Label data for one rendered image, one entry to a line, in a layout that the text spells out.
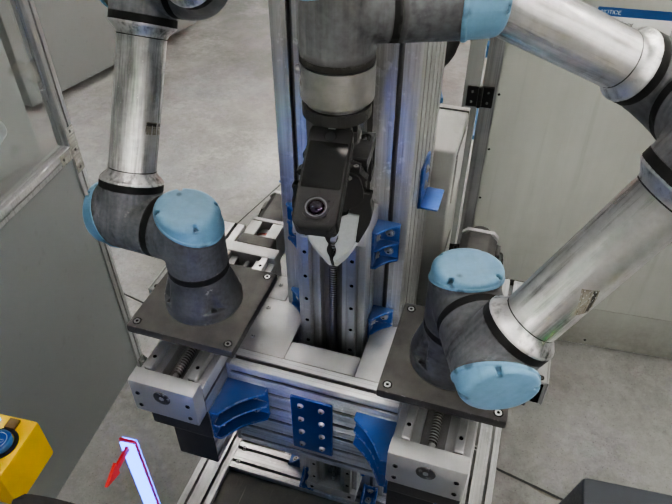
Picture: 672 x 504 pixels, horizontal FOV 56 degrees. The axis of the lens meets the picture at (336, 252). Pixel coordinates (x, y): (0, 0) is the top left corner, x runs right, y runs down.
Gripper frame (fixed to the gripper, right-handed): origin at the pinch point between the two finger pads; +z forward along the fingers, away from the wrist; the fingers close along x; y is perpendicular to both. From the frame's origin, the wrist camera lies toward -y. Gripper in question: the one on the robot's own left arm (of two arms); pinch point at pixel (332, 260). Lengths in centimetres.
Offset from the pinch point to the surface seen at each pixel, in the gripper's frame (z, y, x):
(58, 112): 33, 79, 93
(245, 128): 144, 263, 111
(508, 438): 143, 78, -46
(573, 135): 50, 128, -48
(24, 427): 36, -10, 48
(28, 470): 41, -14, 46
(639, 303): 115, 127, -87
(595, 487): 17.5, -12.6, -33.7
